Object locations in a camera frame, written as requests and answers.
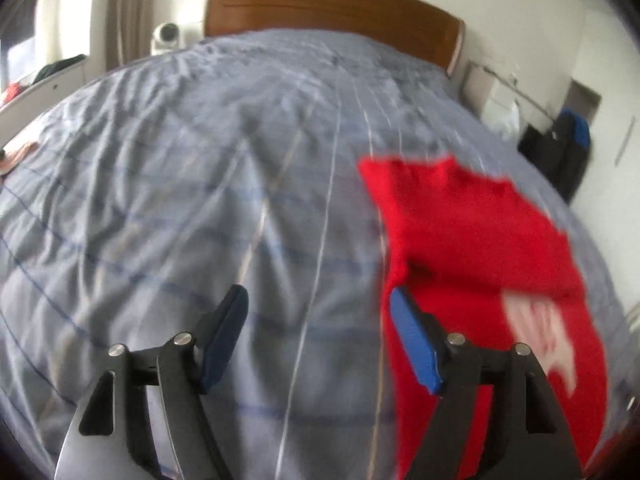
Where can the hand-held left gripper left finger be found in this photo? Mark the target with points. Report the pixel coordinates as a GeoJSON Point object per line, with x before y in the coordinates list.
{"type": "Point", "coordinates": [222, 340]}

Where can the folded pink shirt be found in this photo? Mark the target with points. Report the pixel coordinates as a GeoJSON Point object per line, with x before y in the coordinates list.
{"type": "Point", "coordinates": [17, 157]}

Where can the white wardrobe door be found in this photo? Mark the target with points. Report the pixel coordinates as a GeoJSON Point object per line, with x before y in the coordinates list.
{"type": "Point", "coordinates": [612, 200]}

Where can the white plastic bag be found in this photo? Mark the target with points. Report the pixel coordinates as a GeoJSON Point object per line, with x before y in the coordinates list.
{"type": "Point", "coordinates": [507, 120]}

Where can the window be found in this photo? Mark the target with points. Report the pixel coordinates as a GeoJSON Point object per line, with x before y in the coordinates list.
{"type": "Point", "coordinates": [17, 35]}

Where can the bed with striped blue sheet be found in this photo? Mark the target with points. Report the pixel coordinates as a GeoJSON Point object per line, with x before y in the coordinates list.
{"type": "Point", "coordinates": [200, 185]}

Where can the beige curtain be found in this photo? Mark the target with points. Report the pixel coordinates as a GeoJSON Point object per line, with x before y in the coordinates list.
{"type": "Point", "coordinates": [125, 10]}

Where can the dark jacket with blue trim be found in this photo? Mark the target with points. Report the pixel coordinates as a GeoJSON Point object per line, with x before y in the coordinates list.
{"type": "Point", "coordinates": [555, 160]}

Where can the small white round appliance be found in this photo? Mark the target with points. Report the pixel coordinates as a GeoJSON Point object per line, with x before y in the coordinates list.
{"type": "Point", "coordinates": [166, 37]}

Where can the dark clothes heap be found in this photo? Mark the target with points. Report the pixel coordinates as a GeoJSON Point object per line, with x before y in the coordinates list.
{"type": "Point", "coordinates": [60, 66]}

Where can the white bedside cabinet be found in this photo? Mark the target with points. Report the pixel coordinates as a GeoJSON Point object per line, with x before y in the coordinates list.
{"type": "Point", "coordinates": [487, 95]}

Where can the wooden headboard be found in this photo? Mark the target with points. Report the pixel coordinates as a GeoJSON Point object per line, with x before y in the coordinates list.
{"type": "Point", "coordinates": [325, 10]}

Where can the red knit sweater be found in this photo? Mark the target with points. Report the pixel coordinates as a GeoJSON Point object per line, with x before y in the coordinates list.
{"type": "Point", "coordinates": [475, 230]}

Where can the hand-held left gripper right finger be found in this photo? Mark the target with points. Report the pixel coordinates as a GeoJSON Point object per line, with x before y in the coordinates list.
{"type": "Point", "coordinates": [417, 342]}

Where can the small red item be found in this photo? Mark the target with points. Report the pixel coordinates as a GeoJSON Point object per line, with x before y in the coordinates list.
{"type": "Point", "coordinates": [11, 92]}

